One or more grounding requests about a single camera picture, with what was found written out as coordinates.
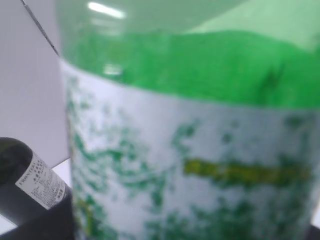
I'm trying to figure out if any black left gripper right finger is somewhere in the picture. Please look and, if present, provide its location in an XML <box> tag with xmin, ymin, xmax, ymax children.
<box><xmin>307</xmin><ymin>225</ymin><xmax>320</xmax><ymax>240</ymax></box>

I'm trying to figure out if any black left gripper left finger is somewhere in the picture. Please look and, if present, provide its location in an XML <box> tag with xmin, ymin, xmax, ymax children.
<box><xmin>0</xmin><ymin>194</ymin><xmax>75</xmax><ymax>240</ymax></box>

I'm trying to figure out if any green sprite plastic bottle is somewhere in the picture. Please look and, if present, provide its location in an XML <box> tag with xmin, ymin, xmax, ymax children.
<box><xmin>55</xmin><ymin>0</ymin><xmax>320</xmax><ymax>240</ymax></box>

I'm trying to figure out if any dark red wine bottle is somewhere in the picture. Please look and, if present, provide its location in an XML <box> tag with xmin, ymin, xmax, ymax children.
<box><xmin>0</xmin><ymin>137</ymin><xmax>71</xmax><ymax>226</ymax></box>

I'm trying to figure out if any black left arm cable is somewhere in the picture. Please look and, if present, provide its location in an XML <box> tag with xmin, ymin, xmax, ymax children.
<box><xmin>20</xmin><ymin>0</ymin><xmax>61</xmax><ymax>56</ymax></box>

